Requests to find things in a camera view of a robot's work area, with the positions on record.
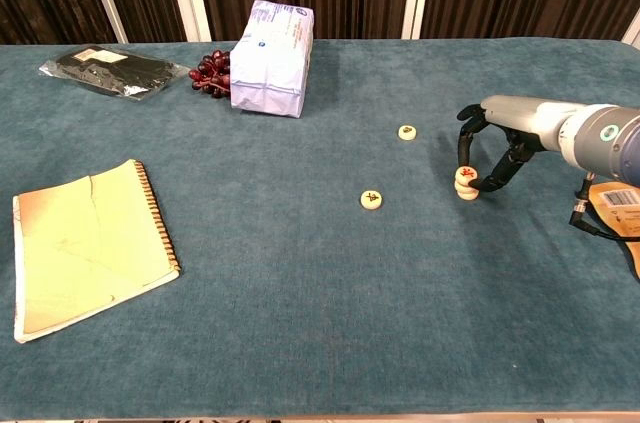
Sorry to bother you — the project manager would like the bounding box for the dark red grape bunch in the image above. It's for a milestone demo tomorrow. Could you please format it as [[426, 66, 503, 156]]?
[[188, 49, 234, 99]]

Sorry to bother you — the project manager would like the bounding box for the brown snack pouch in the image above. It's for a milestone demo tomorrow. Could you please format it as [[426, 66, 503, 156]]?
[[587, 181, 640, 285]]

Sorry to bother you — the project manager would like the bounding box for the yellow spiral notebook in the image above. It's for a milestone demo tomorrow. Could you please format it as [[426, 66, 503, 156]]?
[[12, 158, 182, 344]]

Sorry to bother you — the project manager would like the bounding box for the teal table cloth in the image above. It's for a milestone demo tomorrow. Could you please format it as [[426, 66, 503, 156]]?
[[0, 38, 640, 419]]

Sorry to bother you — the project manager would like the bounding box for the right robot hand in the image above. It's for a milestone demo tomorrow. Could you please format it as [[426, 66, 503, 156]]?
[[456, 95, 567, 194]]

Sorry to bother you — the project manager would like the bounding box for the black item in clear bag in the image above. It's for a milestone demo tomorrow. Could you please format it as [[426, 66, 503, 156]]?
[[38, 44, 191, 102]]

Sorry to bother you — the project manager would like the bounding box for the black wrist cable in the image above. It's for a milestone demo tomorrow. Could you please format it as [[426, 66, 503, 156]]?
[[569, 172, 640, 244]]

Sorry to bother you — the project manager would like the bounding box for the white tissue pack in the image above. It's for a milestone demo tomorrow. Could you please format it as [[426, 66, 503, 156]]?
[[228, 0, 316, 119]]

